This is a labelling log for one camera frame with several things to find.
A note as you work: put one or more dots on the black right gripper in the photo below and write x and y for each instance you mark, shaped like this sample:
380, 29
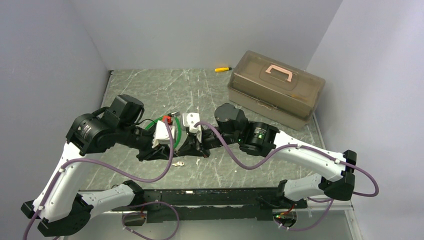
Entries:
190, 146

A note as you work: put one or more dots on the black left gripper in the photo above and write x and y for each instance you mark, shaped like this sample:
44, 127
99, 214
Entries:
160, 152

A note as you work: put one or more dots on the silver key bunch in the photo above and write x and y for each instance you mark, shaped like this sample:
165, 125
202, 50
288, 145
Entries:
178, 164

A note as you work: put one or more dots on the green cable lock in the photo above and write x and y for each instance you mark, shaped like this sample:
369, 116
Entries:
173, 115

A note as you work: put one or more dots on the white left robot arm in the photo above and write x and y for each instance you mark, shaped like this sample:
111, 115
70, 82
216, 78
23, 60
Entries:
60, 208

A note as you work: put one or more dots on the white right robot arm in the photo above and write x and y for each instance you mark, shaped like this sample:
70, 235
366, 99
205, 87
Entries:
333, 171

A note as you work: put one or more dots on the yellow screwdriver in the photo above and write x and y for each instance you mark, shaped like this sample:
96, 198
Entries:
222, 69

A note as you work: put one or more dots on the translucent brown toolbox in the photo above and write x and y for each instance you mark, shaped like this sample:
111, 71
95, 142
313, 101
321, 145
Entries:
275, 90

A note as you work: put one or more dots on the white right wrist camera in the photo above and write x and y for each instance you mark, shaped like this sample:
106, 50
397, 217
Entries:
189, 120

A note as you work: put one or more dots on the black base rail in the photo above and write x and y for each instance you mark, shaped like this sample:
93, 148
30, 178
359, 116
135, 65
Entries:
259, 203

